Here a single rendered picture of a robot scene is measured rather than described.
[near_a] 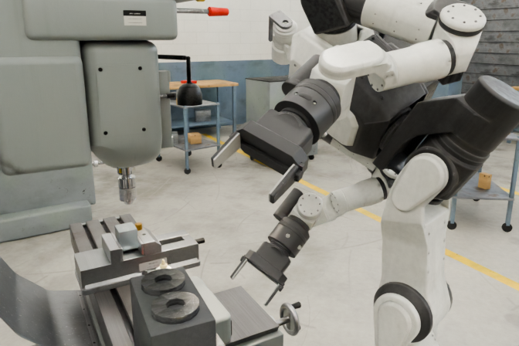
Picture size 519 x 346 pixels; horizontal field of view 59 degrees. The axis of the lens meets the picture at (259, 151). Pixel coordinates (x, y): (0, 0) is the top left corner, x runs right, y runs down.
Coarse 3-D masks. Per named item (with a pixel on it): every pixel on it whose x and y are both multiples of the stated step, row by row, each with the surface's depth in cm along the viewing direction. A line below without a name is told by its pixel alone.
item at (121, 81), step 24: (96, 48) 104; (120, 48) 107; (144, 48) 110; (96, 72) 105; (120, 72) 108; (144, 72) 111; (96, 96) 107; (120, 96) 109; (144, 96) 112; (96, 120) 108; (120, 120) 110; (144, 120) 113; (96, 144) 109; (120, 144) 112; (144, 144) 115
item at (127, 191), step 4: (120, 184) 122; (124, 184) 122; (128, 184) 122; (132, 184) 123; (120, 188) 123; (124, 188) 122; (128, 188) 123; (132, 188) 123; (136, 188) 125; (120, 192) 123; (124, 192) 123; (128, 192) 123; (132, 192) 123; (136, 192) 125; (120, 196) 124; (124, 196) 123; (128, 196) 123; (132, 196) 124; (136, 196) 125; (120, 200) 124; (124, 200) 123; (128, 200) 123; (132, 200) 124
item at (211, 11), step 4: (180, 8) 111; (184, 8) 111; (188, 8) 112; (192, 8) 112; (196, 8) 113; (200, 8) 113; (208, 8) 115; (212, 8) 114; (216, 8) 115; (220, 8) 115; (224, 8) 116; (180, 12) 111; (184, 12) 111; (188, 12) 112; (192, 12) 112; (196, 12) 113; (200, 12) 113; (204, 12) 114; (208, 12) 114; (212, 12) 114; (216, 12) 115; (220, 12) 115; (224, 12) 116; (228, 12) 116
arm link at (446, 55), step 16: (448, 32) 81; (480, 32) 81; (416, 48) 79; (432, 48) 79; (448, 48) 80; (464, 48) 80; (400, 64) 78; (416, 64) 78; (432, 64) 79; (448, 64) 79; (464, 64) 82; (400, 80) 79; (416, 80) 80; (432, 80) 82; (448, 80) 86
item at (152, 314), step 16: (160, 272) 97; (176, 272) 97; (144, 288) 91; (160, 288) 91; (176, 288) 92; (192, 288) 94; (144, 304) 88; (160, 304) 86; (176, 304) 88; (192, 304) 86; (144, 320) 83; (160, 320) 82; (176, 320) 82; (192, 320) 83; (208, 320) 83; (144, 336) 85; (160, 336) 79; (176, 336) 81; (192, 336) 82; (208, 336) 83
